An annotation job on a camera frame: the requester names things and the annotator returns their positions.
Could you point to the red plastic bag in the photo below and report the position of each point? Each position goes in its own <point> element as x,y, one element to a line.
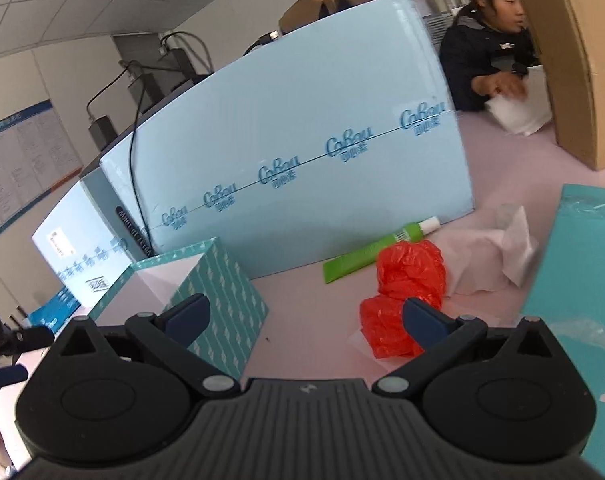
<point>407,270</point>

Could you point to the large light blue carton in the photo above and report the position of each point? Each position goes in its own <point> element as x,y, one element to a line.
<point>307,135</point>

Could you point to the light blue carton white label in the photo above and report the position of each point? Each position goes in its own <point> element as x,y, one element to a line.
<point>72,245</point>

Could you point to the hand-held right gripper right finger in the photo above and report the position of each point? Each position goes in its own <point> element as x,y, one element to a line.
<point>422,322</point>

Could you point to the pink desktop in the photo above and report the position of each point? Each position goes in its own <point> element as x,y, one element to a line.
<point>507,160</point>

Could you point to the blue packet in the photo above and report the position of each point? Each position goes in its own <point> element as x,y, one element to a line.
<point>52,312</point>

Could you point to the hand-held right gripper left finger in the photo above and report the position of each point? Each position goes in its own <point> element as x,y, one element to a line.
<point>187,317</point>

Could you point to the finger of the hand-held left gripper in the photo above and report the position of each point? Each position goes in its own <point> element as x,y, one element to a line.
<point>32,338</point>
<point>5,377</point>

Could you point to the wall poster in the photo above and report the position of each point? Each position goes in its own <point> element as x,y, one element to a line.
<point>22,170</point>

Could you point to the black power adapter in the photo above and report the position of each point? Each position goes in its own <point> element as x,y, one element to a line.
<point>145,87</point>
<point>177,65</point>
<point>102,132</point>

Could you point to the white tissue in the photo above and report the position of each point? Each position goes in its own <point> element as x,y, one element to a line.
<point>482,255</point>

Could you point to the teal patterned box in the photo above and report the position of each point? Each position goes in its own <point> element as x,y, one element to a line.
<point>222,300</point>

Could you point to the brown cardboard box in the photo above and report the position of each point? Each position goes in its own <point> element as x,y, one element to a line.
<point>582,60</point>

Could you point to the green tube white cap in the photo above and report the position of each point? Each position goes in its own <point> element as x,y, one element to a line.
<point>362,257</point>

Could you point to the teal box lid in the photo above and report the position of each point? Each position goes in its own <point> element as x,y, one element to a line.
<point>582,260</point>

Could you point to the grey file tray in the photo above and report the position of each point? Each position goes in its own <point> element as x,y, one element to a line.
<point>437,30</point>

